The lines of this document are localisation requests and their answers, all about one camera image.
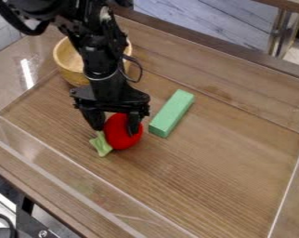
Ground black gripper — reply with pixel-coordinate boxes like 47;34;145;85
69;85;149;136

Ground red plush fruit green stem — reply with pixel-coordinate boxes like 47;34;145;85
89;113;143;157

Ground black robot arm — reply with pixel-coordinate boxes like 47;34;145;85
0;0;149;135

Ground green rectangular block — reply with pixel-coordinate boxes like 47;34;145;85
149;89;194;138

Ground wooden bowl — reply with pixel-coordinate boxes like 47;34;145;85
51;36;133;88

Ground clear acrylic tray wall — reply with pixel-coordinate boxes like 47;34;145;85
0;115;197;238

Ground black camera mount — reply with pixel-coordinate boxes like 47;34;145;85
0;196;61;238

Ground wooden chair frame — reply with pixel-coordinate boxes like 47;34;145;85
254;0;299;58

